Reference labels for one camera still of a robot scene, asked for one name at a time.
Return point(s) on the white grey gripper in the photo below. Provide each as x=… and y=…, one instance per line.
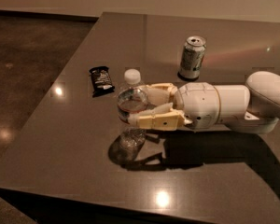
x=198, y=104

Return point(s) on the clear plastic water bottle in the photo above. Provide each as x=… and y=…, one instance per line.
x=132, y=99

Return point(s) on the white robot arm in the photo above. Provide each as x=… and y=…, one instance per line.
x=250, y=108

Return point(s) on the black snack bar wrapper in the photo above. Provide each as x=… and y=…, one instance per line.
x=101, y=81

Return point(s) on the silver green soda can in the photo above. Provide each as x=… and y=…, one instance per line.
x=192, y=57

